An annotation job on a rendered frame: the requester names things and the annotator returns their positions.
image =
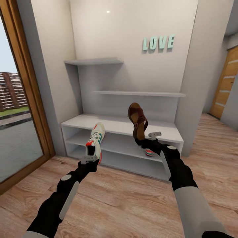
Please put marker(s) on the decorative sign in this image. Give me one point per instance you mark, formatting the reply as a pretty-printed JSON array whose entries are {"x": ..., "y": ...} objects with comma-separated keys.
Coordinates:
[{"x": 153, "y": 42}]

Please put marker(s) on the sandal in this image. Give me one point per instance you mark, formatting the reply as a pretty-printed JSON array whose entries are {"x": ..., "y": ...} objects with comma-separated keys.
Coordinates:
[{"x": 135, "y": 114}]

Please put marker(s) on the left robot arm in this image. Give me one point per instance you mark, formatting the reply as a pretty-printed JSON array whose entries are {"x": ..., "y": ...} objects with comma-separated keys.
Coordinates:
[{"x": 54, "y": 209}]

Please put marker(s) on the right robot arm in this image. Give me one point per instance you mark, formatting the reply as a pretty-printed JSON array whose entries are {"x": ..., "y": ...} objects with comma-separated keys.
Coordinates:
[{"x": 198, "y": 219}]

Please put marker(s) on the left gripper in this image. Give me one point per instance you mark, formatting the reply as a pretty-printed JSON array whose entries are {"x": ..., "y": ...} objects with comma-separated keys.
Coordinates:
[{"x": 89, "y": 167}]

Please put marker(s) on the gym shoe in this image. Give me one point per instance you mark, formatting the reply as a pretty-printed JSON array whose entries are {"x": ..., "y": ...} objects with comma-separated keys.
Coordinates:
[
  {"x": 93, "y": 145},
  {"x": 149, "y": 152}
]

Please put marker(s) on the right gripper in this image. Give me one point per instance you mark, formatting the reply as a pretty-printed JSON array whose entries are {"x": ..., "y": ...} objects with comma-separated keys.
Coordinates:
[{"x": 147, "y": 143}]

